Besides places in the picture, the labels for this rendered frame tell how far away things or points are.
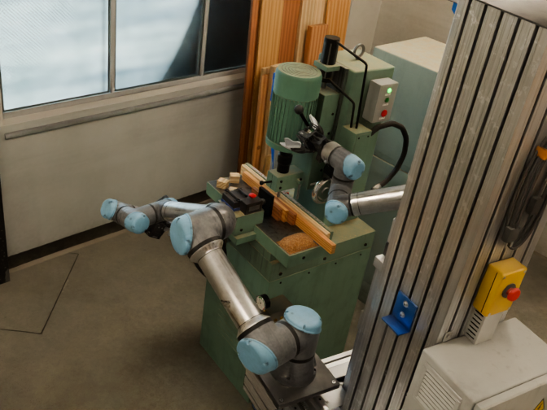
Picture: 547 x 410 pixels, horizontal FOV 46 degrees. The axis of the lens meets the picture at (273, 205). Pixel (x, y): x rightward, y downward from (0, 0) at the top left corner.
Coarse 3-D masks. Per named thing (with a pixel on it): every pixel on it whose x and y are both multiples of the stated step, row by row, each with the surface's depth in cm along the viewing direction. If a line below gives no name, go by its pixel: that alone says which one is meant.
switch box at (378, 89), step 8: (376, 80) 247; (384, 80) 248; (392, 80) 249; (376, 88) 245; (384, 88) 244; (392, 88) 247; (368, 96) 249; (376, 96) 245; (384, 96) 247; (392, 96) 250; (368, 104) 250; (376, 104) 247; (392, 104) 252; (368, 112) 251; (376, 112) 249; (368, 120) 252; (376, 120) 251
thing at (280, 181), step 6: (276, 168) 261; (294, 168) 263; (270, 174) 258; (276, 174) 257; (282, 174) 257; (288, 174) 258; (294, 174) 259; (300, 174) 262; (270, 180) 259; (276, 180) 255; (282, 180) 257; (288, 180) 259; (294, 180) 261; (270, 186) 260; (276, 186) 257; (282, 186) 259; (288, 186) 261; (294, 186) 263
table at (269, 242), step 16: (240, 176) 286; (208, 192) 279; (272, 224) 256; (288, 224) 258; (240, 240) 251; (256, 240) 255; (272, 240) 247; (288, 256) 240; (304, 256) 245; (320, 256) 251
